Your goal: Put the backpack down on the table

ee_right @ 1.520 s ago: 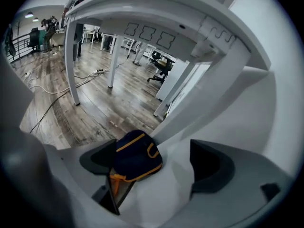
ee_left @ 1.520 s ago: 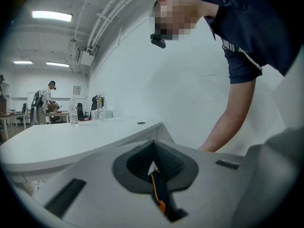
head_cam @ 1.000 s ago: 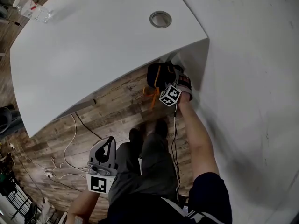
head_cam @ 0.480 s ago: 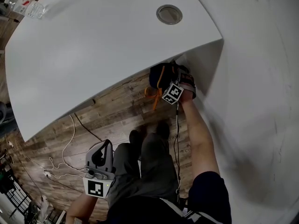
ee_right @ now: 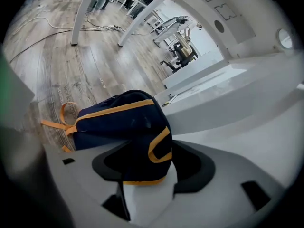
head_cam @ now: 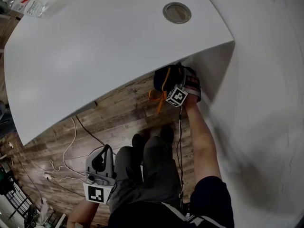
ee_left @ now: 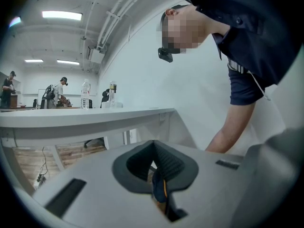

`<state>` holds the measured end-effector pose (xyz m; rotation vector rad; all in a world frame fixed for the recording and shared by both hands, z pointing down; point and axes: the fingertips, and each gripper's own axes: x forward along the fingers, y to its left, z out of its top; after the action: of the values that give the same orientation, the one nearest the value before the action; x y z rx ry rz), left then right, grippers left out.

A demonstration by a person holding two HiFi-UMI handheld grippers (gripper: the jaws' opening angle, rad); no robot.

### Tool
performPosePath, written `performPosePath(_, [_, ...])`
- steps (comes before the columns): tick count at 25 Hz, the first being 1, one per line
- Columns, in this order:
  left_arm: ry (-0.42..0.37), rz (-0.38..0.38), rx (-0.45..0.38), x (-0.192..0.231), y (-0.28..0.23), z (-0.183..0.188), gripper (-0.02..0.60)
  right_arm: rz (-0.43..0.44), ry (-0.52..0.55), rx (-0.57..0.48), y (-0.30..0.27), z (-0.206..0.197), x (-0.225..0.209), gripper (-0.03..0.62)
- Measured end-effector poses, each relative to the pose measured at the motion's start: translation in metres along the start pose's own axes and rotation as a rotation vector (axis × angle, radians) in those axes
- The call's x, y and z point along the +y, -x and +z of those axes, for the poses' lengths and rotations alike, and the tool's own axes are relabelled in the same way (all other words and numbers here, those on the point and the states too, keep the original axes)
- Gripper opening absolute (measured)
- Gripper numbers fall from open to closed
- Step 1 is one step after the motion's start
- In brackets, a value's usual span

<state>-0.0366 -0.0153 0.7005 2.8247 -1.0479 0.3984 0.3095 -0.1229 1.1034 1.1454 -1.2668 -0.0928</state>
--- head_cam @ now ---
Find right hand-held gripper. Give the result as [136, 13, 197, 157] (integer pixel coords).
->
[165, 73, 189, 108]

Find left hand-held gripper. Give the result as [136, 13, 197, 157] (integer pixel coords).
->
[83, 144, 117, 204]

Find navy backpack with orange trim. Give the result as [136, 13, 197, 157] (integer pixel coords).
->
[149, 65, 198, 115]

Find person's left forearm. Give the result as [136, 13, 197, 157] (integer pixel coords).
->
[66, 198, 100, 228]

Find person's right forearm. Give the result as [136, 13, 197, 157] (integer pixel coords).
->
[181, 96, 223, 182]

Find person's right black shoe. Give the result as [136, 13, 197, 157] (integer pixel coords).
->
[159, 125, 175, 143]

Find person's black shoe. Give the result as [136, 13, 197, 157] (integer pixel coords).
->
[159, 125, 175, 143]
[132, 133, 145, 149]

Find person's left black shoe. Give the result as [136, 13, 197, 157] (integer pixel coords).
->
[132, 133, 145, 149]

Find person's grey trousers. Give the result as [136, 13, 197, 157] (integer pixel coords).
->
[108, 136, 183, 213]

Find person's navy shirt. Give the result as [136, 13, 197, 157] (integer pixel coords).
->
[106, 176, 236, 228]

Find white table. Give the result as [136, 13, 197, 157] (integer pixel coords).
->
[4, 0, 236, 147]

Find clear plastic water bottle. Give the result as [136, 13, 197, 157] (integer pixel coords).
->
[1, 0, 46, 18]

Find black floor cable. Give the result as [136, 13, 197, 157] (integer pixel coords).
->
[75, 115, 117, 156]

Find white floor cable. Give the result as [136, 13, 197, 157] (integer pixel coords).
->
[44, 116, 88, 182]

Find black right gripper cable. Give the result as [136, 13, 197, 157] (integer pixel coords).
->
[177, 105, 185, 199]

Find round table cable grommet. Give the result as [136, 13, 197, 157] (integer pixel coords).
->
[162, 1, 192, 23]

